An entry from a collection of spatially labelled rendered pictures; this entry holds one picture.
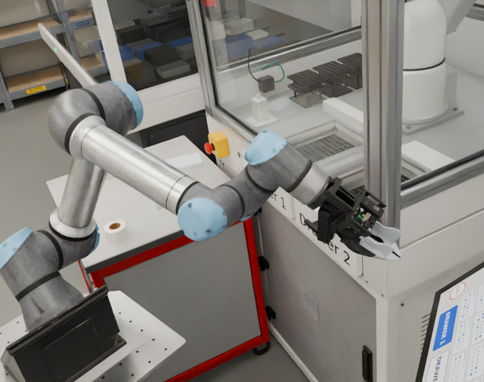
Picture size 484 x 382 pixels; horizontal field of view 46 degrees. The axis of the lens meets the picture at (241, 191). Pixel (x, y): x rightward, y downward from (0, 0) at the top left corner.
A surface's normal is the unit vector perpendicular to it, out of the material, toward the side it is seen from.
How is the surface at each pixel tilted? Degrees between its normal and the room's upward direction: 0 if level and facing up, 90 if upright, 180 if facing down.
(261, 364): 0
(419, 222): 90
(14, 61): 90
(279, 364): 0
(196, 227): 77
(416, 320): 90
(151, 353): 0
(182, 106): 90
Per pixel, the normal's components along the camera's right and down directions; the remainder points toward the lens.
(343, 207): -0.50, 0.75
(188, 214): -0.54, 0.31
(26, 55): 0.41, 0.44
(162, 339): -0.13, -0.84
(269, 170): -0.29, 0.54
